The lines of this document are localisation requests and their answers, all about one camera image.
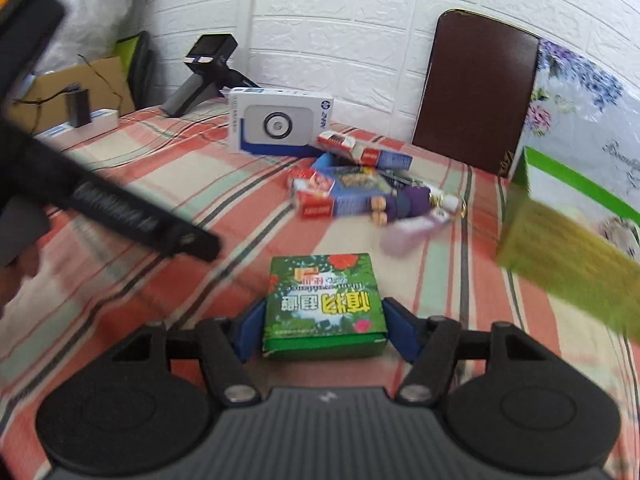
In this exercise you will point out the brown wooden board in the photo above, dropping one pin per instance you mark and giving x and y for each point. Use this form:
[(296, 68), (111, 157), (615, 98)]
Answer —
[(475, 95)]

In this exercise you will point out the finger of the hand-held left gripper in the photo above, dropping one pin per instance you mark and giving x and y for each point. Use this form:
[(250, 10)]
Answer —
[(192, 244)]

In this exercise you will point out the red card box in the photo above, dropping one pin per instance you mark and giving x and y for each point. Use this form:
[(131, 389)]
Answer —
[(312, 181)]

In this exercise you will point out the small black device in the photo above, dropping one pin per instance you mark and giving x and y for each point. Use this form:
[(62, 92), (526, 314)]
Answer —
[(79, 107)]

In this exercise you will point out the blue box with colourful print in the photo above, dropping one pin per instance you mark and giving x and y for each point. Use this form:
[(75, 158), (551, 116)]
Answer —
[(357, 182)]

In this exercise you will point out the flat white and blue box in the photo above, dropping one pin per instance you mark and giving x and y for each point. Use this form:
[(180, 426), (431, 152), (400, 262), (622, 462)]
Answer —
[(97, 121)]

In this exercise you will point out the green carton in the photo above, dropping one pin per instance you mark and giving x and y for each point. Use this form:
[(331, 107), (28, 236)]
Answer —
[(565, 255)]

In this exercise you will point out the clear plastic bag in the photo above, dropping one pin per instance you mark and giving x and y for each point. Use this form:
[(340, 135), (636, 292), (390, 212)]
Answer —
[(85, 20)]

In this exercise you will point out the small red and white box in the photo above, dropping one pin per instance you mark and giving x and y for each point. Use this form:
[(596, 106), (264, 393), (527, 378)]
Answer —
[(339, 142)]

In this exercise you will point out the lavender plastic object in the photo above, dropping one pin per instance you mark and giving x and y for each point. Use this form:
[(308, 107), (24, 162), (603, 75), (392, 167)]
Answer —
[(407, 235)]

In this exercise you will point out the spare hand-held gripper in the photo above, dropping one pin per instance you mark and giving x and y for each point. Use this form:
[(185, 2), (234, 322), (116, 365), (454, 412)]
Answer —
[(210, 67)]

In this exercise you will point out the green and black bag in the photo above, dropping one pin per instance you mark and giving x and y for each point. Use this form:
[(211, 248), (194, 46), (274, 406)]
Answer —
[(135, 67)]

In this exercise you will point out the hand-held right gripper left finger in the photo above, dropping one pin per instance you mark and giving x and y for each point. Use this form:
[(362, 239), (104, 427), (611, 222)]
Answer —
[(251, 331)]

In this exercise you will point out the green floral printed box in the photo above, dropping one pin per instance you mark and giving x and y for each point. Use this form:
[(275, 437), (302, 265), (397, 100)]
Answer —
[(325, 305)]

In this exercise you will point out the plaid blanket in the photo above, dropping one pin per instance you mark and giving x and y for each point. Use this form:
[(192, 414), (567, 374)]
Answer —
[(150, 290)]

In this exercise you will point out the cardboard box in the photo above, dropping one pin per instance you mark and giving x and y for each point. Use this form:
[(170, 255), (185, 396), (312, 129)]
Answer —
[(55, 100)]

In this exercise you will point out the long blue and red box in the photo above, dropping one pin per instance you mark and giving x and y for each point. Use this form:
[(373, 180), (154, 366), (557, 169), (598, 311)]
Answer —
[(390, 159), (330, 206)]

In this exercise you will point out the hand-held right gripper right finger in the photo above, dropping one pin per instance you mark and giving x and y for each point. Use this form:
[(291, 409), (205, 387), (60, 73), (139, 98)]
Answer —
[(400, 331)]

